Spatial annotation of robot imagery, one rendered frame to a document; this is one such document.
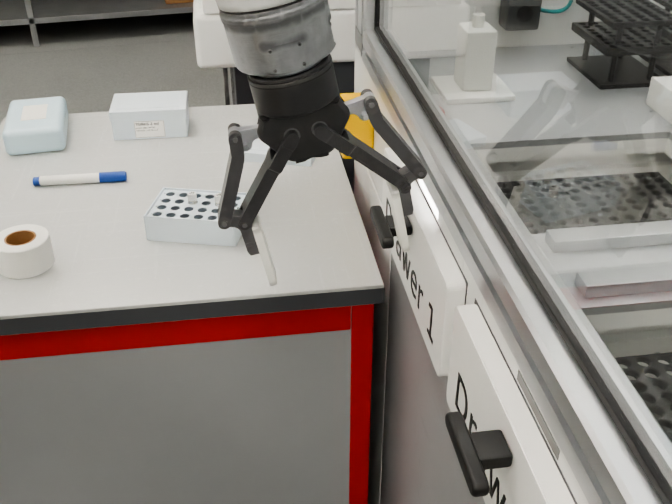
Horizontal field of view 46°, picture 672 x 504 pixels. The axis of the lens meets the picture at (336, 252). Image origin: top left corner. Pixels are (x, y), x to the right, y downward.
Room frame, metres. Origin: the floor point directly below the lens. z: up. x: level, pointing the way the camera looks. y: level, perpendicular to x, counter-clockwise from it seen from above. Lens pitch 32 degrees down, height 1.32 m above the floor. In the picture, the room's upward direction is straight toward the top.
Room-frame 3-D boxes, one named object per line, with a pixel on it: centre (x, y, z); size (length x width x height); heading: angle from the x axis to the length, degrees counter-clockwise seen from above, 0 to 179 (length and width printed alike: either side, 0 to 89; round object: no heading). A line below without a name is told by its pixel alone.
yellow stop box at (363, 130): (1.04, -0.02, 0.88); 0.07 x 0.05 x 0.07; 8
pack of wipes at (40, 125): (1.26, 0.51, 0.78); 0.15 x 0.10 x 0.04; 14
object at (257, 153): (1.19, 0.09, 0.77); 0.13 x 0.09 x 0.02; 80
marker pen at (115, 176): (1.08, 0.39, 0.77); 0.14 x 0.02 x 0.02; 98
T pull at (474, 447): (0.40, -0.10, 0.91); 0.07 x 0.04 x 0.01; 8
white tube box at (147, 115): (1.29, 0.32, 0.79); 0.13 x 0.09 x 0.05; 97
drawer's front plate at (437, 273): (0.71, -0.09, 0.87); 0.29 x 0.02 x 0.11; 8
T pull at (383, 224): (0.71, -0.06, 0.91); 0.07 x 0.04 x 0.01; 8
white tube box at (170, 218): (0.95, 0.19, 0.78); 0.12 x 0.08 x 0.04; 82
